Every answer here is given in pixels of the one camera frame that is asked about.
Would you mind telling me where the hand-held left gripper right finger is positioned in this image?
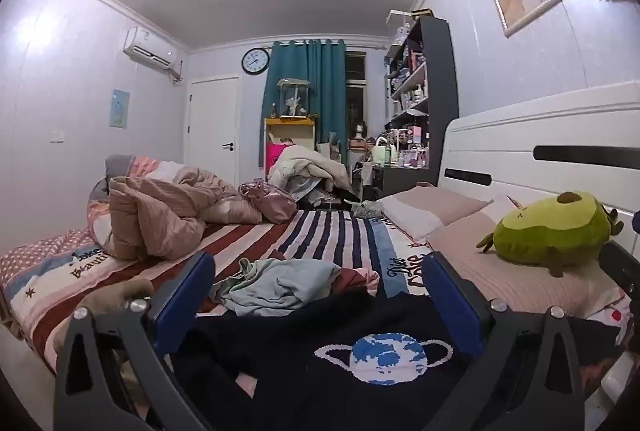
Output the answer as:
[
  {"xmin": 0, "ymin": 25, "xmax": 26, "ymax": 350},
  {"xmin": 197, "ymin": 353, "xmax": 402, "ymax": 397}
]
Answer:
[{"xmin": 422, "ymin": 253, "xmax": 586, "ymax": 431}]

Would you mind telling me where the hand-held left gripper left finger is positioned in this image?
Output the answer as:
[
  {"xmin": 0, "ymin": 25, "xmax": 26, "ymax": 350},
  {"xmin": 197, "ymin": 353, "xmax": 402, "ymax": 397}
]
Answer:
[{"xmin": 52, "ymin": 251, "xmax": 217, "ymax": 431}]

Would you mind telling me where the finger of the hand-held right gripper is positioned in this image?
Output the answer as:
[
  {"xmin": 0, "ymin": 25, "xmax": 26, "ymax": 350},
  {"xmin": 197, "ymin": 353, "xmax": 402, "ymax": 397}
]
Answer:
[{"xmin": 599, "ymin": 241, "xmax": 640, "ymax": 301}]

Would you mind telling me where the navy sweater with planet print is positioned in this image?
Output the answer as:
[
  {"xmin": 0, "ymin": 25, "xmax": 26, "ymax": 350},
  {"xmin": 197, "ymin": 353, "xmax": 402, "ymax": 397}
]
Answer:
[{"xmin": 172, "ymin": 288, "xmax": 626, "ymax": 431}]

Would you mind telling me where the pink knitted pillow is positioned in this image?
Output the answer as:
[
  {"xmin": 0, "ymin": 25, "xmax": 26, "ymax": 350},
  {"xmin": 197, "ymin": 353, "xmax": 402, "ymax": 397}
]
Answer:
[{"xmin": 427, "ymin": 196, "xmax": 625, "ymax": 323}]

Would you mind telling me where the brown fuzzy garment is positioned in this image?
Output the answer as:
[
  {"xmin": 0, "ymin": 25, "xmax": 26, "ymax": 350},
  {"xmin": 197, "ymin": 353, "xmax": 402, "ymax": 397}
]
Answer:
[{"xmin": 52, "ymin": 278, "xmax": 155, "ymax": 357}]

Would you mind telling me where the green avocado plush toy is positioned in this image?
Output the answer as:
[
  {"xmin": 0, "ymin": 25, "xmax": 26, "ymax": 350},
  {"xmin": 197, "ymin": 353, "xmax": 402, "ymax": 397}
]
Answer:
[{"xmin": 476, "ymin": 191, "xmax": 625, "ymax": 278}]

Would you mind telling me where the pink garment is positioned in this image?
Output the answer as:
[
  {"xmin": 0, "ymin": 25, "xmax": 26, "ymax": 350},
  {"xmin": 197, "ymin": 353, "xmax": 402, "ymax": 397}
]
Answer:
[{"xmin": 352, "ymin": 268, "xmax": 382, "ymax": 298}]

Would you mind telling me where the pink quilt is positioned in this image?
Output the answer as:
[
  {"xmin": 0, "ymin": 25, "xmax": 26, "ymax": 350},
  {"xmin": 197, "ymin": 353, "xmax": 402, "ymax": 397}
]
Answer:
[{"xmin": 87, "ymin": 154, "xmax": 263, "ymax": 262}]

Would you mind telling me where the smooth pink pillow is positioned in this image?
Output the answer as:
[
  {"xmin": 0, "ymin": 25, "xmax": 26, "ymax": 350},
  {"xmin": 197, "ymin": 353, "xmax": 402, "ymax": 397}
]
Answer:
[{"xmin": 382, "ymin": 182, "xmax": 492, "ymax": 243}]

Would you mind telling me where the light blue garment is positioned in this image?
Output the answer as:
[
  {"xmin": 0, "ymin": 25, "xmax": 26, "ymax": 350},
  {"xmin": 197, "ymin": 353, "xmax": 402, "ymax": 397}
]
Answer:
[{"xmin": 219, "ymin": 257, "xmax": 343, "ymax": 318}]

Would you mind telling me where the pink satin bag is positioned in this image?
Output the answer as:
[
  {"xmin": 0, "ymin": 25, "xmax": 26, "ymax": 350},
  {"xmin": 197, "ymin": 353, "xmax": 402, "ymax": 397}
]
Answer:
[{"xmin": 239, "ymin": 178, "xmax": 299, "ymax": 225}]

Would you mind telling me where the dark cluttered desk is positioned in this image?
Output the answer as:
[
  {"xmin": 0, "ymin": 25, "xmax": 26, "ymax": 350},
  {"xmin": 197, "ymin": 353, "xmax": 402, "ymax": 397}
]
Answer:
[{"xmin": 350, "ymin": 146, "xmax": 442, "ymax": 203}]

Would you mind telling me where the striped printed blanket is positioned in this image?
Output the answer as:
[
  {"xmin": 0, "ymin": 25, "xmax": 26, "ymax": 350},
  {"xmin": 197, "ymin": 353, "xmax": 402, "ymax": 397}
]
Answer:
[{"xmin": 0, "ymin": 204, "xmax": 631, "ymax": 377}]

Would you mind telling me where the pink polka dot bed sheet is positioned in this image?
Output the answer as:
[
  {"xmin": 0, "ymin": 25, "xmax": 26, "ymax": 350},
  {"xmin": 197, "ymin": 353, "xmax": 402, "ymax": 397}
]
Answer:
[{"xmin": 0, "ymin": 228, "xmax": 101, "ymax": 292}]

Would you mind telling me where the white door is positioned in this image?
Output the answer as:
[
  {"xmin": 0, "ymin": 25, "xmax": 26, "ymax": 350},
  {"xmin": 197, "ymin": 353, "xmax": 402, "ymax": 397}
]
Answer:
[{"xmin": 186, "ymin": 76, "xmax": 241, "ymax": 190}]

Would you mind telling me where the pile of pale bedding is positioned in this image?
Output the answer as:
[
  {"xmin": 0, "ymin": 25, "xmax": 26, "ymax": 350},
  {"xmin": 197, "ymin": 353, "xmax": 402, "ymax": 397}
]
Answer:
[{"xmin": 267, "ymin": 142, "xmax": 352, "ymax": 203}]

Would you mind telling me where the white bed headboard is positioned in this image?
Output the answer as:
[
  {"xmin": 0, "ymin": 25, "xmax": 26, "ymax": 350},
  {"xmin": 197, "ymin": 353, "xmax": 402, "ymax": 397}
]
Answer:
[{"xmin": 437, "ymin": 81, "xmax": 640, "ymax": 239}]

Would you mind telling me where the mannequin head with wig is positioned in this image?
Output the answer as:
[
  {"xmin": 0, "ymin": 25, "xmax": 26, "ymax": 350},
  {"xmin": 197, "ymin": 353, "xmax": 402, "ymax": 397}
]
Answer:
[{"xmin": 350, "ymin": 119, "xmax": 369, "ymax": 150}]

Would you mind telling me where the yellow cabinet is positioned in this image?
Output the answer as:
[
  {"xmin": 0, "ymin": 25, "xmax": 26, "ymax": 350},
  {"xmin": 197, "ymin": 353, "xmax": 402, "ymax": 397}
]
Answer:
[{"xmin": 264, "ymin": 116, "xmax": 317, "ymax": 170}]

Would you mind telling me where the glass display case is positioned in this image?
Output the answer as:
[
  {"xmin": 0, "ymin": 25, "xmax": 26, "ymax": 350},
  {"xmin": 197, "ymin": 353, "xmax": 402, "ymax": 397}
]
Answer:
[{"xmin": 276, "ymin": 78, "xmax": 311, "ymax": 119}]

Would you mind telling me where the dark window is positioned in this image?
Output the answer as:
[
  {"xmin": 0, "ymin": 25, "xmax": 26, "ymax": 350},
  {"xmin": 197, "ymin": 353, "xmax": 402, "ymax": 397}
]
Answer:
[{"xmin": 345, "ymin": 51, "xmax": 369, "ymax": 132}]

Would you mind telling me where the dark bookshelf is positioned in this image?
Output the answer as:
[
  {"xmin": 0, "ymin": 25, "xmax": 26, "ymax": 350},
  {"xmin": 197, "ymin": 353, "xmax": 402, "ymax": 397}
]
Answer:
[{"xmin": 384, "ymin": 8, "xmax": 460, "ymax": 172}]

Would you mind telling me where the teal curtain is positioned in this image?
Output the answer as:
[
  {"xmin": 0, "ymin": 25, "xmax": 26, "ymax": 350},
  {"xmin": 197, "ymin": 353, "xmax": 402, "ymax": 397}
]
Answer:
[{"xmin": 257, "ymin": 39, "xmax": 348, "ymax": 168}]

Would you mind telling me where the white air conditioner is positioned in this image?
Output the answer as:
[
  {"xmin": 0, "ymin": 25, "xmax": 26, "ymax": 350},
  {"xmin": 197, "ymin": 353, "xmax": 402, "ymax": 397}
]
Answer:
[{"xmin": 123, "ymin": 26, "xmax": 184, "ymax": 85}]

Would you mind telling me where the blue wall poster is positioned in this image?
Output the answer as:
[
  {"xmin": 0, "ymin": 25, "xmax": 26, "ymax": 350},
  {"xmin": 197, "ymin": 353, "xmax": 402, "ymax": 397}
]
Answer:
[{"xmin": 110, "ymin": 88, "xmax": 131, "ymax": 130}]

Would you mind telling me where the round wall clock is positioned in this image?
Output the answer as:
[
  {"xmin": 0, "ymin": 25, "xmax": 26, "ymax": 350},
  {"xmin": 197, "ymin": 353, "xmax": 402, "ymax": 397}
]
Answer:
[{"xmin": 242, "ymin": 47, "xmax": 271, "ymax": 76}]

